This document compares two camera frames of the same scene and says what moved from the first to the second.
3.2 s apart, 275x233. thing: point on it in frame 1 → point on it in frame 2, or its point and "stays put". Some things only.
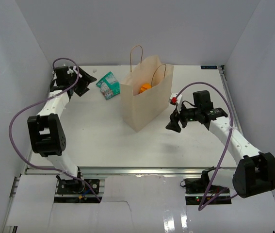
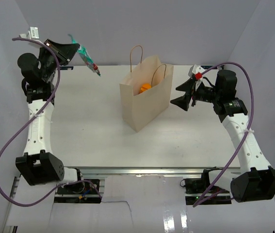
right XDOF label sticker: x=209 y=67 stays put
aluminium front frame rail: x=143 y=171 stays put
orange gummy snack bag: x=145 y=87 stays put
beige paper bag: x=146 y=92 stays put
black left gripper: x=85 y=80 → x=65 y=52
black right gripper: x=173 y=125 → x=183 y=101
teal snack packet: x=109 y=85 → x=84 y=53
